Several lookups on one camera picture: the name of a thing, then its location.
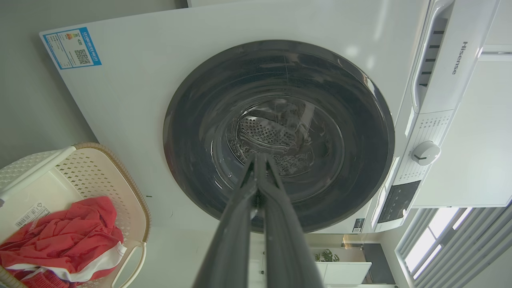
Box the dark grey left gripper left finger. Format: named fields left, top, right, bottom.
left=193, top=154, right=261, bottom=288

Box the green potted plant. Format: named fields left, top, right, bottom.
left=314, top=248, right=341, bottom=263

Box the white washer control knob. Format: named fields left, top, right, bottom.
left=411, top=140, right=442, bottom=166

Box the black washer display panel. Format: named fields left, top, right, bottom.
left=377, top=180, right=422, bottom=224

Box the cream perforated laundry basket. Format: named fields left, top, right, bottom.
left=0, top=142, right=151, bottom=288

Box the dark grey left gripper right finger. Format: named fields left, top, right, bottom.
left=258, top=154, right=325, bottom=288

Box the white detergent drawer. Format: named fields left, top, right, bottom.
left=411, top=0, right=457, bottom=114

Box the white barcode sticker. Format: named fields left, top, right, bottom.
left=14, top=202, right=51, bottom=229

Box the red and white garment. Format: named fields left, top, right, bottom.
left=0, top=196, right=128, bottom=288

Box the white front-load washing machine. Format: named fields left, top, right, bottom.
left=39, top=0, right=501, bottom=235

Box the white low cabinet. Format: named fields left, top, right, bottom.
left=316, top=262, right=373, bottom=286

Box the blue energy label sticker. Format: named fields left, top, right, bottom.
left=42, top=26, right=102, bottom=71

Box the dark round washing machine door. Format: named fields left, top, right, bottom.
left=163, top=39, right=396, bottom=234

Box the window with grey blinds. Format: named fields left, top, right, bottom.
left=395, top=206, right=512, bottom=288

